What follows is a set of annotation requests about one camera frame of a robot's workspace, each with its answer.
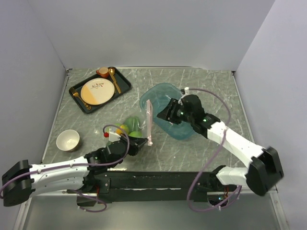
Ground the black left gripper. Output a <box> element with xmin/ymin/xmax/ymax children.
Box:
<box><xmin>109</xmin><ymin>133</ymin><xmax>148</xmax><ymax>168</ymax></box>

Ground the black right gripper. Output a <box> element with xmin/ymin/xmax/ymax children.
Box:
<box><xmin>157</xmin><ymin>98</ymin><xmax>194</xmax><ymax>125</ymax></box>

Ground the small green cabbage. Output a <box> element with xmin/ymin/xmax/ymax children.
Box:
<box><xmin>129</xmin><ymin>131</ymin><xmax>142</xmax><ymax>138</ymax></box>

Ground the clear zip top bag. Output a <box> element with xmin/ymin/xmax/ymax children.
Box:
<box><xmin>107</xmin><ymin>100</ymin><xmax>153</xmax><ymax>146</ymax></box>

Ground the yellow green mango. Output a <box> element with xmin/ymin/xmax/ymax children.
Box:
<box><xmin>116</xmin><ymin>125</ymin><xmax>130</xmax><ymax>135</ymax></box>

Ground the green bell pepper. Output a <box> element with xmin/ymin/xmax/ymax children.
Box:
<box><xmin>123</xmin><ymin>116</ymin><xmax>141</xmax><ymax>132</ymax></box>

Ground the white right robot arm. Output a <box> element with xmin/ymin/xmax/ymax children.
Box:
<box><xmin>157</xmin><ymin>94</ymin><xmax>284</xmax><ymax>196</ymax></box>

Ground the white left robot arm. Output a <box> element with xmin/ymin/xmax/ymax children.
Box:
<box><xmin>0</xmin><ymin>137</ymin><xmax>148</xmax><ymax>207</ymax></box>

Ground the teal plastic tray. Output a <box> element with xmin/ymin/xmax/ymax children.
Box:
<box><xmin>139</xmin><ymin>82</ymin><xmax>195</xmax><ymax>141</ymax></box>

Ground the cream orange plate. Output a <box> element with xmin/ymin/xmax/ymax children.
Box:
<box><xmin>81</xmin><ymin>78</ymin><xmax>115</xmax><ymax>105</ymax></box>

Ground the black serving tray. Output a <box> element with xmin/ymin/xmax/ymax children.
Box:
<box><xmin>69</xmin><ymin>67</ymin><xmax>132</xmax><ymax>115</ymax></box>

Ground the gold spoon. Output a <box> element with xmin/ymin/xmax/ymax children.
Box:
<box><xmin>108</xmin><ymin>68</ymin><xmax>121</xmax><ymax>94</ymax></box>

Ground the gold fork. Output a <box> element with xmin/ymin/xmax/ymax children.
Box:
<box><xmin>72</xmin><ymin>90</ymin><xmax>91</xmax><ymax>110</ymax></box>

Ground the orange ceramic cup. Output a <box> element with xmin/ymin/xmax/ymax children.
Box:
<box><xmin>96</xmin><ymin>67</ymin><xmax>109</xmax><ymax>79</ymax></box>

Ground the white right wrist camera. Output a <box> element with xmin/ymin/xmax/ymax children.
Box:
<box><xmin>178</xmin><ymin>87</ymin><xmax>189</xmax><ymax>105</ymax></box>

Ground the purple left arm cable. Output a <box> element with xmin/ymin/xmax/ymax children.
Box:
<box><xmin>0</xmin><ymin>124</ymin><xmax>131</xmax><ymax>213</ymax></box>

